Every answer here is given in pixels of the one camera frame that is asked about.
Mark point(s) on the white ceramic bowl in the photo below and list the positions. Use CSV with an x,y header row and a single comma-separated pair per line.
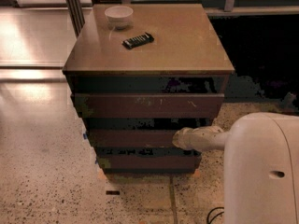
x,y
119,17

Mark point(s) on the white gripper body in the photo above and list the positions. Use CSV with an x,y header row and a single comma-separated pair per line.
x,y
196,137

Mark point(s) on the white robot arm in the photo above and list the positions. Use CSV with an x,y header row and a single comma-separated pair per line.
x,y
261,166

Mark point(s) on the brown wooden drawer cabinet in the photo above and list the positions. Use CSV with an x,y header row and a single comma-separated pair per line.
x,y
186,56

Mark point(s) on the wooden drawer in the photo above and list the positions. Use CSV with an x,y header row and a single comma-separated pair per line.
x,y
149,105
131,138
134,164

